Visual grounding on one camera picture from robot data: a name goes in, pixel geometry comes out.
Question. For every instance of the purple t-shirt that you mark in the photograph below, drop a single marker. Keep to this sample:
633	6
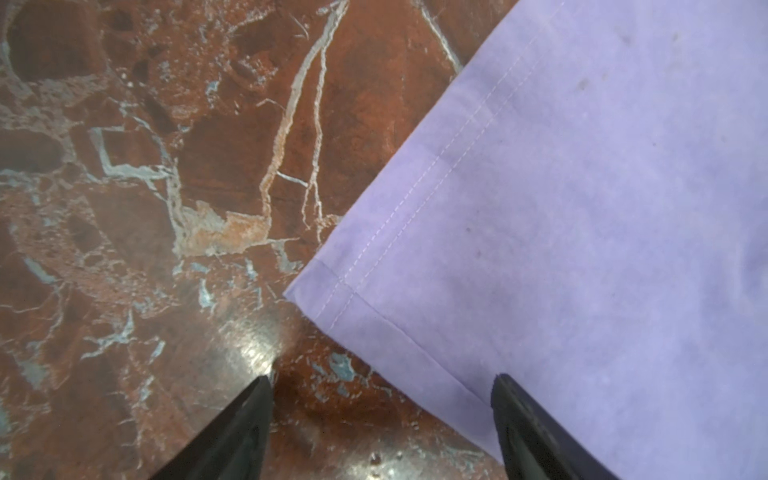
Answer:
585	210

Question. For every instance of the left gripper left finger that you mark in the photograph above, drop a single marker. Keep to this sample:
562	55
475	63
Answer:
233	444

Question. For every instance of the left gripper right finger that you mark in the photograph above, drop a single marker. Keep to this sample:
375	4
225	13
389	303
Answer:
533	444

